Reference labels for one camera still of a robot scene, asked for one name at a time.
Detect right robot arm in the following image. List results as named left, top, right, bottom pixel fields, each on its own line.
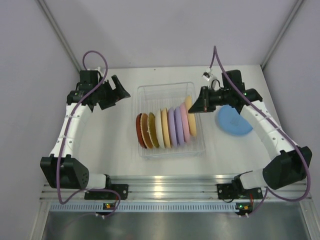
left=188, top=69, right=312, bottom=199

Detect lavender plate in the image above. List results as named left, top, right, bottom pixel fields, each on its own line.
left=168, top=107, right=178, bottom=147

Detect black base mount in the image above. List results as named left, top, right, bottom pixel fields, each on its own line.
left=216, top=182, right=263, bottom=202
left=84, top=184, right=129, bottom=200

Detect aluminium mounting rail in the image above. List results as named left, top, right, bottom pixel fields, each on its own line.
left=39, top=174, right=307, bottom=202

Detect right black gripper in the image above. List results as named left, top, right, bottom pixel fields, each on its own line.
left=189, top=86, right=232, bottom=114

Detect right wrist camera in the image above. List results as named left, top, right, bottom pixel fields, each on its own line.
left=202, top=67, right=220, bottom=90

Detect clear wire dish rack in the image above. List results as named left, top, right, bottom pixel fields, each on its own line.
left=136, top=82, right=206, bottom=159

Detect purple plate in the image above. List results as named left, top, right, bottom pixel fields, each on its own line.
left=174, top=106, right=185, bottom=146

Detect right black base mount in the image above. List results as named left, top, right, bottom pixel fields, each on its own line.
left=216, top=182, right=263, bottom=202

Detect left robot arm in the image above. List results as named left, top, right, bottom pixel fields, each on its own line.
left=40, top=70, right=130, bottom=199

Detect white plate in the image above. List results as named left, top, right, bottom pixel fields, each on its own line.
left=155, top=108, right=166, bottom=149

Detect blue plate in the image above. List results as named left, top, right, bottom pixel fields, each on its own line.
left=215, top=105, right=253, bottom=137

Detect pink plate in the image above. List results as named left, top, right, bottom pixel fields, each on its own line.
left=179, top=102, right=191, bottom=143

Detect light orange plate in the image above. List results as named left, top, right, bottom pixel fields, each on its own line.
left=161, top=108, right=172, bottom=148

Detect orange brown plate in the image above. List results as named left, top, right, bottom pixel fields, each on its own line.
left=140, top=113, right=153, bottom=149

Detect perforated metal cable tray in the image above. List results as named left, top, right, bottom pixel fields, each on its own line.
left=49, top=202, right=252, bottom=213

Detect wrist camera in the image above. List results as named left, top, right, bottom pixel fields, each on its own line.
left=202, top=67, right=220, bottom=90
left=87, top=66, right=106, bottom=78

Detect olive gold plate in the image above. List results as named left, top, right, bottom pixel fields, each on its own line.
left=147, top=112, right=160, bottom=148

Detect dark red plate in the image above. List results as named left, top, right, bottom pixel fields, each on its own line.
left=135, top=113, right=147, bottom=149

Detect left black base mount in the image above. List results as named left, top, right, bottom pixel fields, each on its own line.
left=84, top=184, right=129, bottom=200

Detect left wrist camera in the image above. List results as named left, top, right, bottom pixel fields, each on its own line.
left=87, top=66, right=106, bottom=78

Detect tan yellow plate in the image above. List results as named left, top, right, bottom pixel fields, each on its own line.
left=184, top=95, right=197, bottom=137

